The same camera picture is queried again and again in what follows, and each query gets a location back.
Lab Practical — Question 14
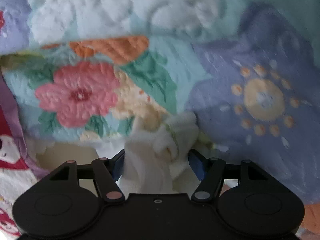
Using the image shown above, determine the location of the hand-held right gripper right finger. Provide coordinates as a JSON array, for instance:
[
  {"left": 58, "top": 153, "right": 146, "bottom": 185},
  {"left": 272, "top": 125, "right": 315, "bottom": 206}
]
[{"left": 189, "top": 148, "right": 273, "bottom": 201}]

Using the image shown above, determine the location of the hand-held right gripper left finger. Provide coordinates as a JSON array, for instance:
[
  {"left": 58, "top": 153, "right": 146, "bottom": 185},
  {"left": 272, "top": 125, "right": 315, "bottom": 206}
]
[{"left": 48, "top": 149, "right": 126, "bottom": 203}]

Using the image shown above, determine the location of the cream garment with green trim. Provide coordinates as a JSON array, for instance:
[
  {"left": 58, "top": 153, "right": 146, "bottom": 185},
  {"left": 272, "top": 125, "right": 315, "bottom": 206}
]
[{"left": 117, "top": 111, "right": 200, "bottom": 195}]

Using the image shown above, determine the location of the beige bed base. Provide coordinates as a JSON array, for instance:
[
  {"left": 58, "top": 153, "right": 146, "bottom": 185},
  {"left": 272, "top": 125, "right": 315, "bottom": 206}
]
[{"left": 36, "top": 144, "right": 105, "bottom": 180}]

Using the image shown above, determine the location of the floral quilt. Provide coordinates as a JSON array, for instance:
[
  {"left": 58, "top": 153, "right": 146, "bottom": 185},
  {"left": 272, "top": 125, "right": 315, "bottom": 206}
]
[{"left": 0, "top": 0, "right": 320, "bottom": 230}]

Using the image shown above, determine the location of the red bear print quilt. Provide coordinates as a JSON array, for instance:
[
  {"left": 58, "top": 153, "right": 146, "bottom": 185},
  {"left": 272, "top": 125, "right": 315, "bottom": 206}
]
[{"left": 0, "top": 102, "right": 40, "bottom": 238}]

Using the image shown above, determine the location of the purple ruffled bed skirt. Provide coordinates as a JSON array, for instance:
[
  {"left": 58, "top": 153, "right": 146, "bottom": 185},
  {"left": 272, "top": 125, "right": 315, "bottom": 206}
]
[{"left": 0, "top": 72, "right": 50, "bottom": 180}]

